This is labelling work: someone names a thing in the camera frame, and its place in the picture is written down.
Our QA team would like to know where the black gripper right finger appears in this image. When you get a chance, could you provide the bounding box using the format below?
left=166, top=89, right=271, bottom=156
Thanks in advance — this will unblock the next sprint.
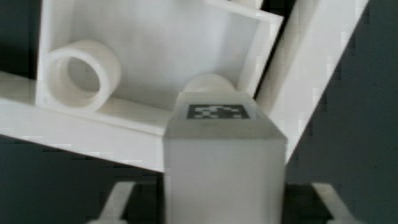
left=312, top=183, right=365, bottom=224

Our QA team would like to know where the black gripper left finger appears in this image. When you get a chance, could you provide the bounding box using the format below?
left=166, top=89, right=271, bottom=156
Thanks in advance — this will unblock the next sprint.
left=86, top=182, right=134, bottom=224

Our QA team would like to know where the white chair leg block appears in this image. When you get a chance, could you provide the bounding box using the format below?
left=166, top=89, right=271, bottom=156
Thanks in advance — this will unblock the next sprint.
left=163, top=73, right=285, bottom=224

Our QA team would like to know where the white chair seat panel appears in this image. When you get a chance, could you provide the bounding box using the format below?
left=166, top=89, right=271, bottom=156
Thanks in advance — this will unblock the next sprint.
left=35, top=0, right=282, bottom=135

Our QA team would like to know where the white U-shaped fence frame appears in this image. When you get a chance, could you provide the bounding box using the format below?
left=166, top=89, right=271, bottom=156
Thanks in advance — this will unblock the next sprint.
left=0, top=0, right=367, bottom=171

